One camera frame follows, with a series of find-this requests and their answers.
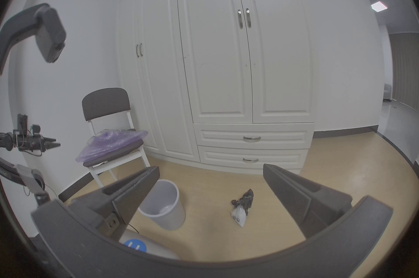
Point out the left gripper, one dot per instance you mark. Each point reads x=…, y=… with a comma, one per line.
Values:
x=31, y=142

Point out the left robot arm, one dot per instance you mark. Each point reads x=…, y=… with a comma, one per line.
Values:
x=29, y=177

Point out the white wardrobe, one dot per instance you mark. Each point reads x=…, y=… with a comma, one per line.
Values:
x=216, y=57

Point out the white trash bin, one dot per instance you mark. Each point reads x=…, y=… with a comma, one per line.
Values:
x=170, y=214

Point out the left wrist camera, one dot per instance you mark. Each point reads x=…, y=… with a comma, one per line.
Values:
x=23, y=124

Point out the grey padded white chair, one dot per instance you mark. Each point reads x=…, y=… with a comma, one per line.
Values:
x=104, y=103

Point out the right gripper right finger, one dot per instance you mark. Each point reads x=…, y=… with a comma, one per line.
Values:
x=294, y=195

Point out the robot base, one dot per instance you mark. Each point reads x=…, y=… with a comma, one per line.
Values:
x=144, y=245

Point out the white printed wrapper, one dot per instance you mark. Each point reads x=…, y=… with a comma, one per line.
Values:
x=238, y=216

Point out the ceiling light panel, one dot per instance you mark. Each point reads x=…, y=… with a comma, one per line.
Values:
x=379, y=6

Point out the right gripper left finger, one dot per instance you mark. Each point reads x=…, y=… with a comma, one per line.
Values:
x=124, y=198

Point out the crumpled black plastic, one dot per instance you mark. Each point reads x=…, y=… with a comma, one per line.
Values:
x=246, y=199

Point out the purple plastic bag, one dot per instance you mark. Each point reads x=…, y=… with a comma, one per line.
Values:
x=111, y=142

